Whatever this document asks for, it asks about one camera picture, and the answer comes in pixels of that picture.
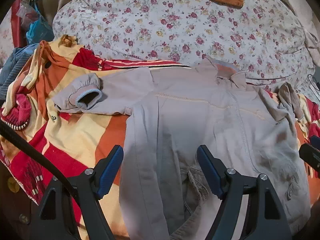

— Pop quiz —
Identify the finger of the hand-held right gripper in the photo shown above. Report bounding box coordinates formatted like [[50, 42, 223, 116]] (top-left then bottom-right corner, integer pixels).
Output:
[[299, 135, 320, 173]]

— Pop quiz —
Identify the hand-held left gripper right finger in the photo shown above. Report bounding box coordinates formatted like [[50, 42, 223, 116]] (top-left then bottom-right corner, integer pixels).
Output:
[[197, 144, 293, 240]]

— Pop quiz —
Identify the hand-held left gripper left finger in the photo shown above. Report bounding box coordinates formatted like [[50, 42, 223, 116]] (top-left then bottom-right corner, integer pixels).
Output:
[[31, 144, 124, 240]]

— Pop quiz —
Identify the light grey zip jacket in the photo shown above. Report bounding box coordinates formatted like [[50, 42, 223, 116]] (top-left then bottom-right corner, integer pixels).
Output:
[[53, 56, 312, 240]]

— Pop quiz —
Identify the red orange yellow blanket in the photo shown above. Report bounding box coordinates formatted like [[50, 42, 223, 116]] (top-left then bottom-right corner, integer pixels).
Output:
[[0, 35, 320, 240]]

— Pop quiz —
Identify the dark brown buttoned garment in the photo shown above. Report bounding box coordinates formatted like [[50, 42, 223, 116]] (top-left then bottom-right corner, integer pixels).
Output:
[[0, 172, 38, 240]]

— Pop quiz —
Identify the beige cloth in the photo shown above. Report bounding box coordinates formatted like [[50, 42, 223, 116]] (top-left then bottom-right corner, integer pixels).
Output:
[[275, 0, 320, 63]]

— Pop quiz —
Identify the grey striped cloth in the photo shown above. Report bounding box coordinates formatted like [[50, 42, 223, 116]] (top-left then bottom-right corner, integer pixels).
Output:
[[0, 46, 39, 98]]

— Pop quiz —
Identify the floral print quilt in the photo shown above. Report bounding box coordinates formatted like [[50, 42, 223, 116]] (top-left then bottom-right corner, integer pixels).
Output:
[[52, 0, 317, 93]]

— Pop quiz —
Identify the blue plastic bag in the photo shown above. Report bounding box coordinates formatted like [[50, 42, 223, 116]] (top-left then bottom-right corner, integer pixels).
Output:
[[26, 15, 54, 44]]

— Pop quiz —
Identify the red bag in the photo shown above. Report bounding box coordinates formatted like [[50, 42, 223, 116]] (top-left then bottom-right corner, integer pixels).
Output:
[[11, 0, 30, 48]]

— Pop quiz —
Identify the black cable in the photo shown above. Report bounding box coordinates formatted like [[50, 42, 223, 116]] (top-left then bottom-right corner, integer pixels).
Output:
[[0, 121, 75, 198]]

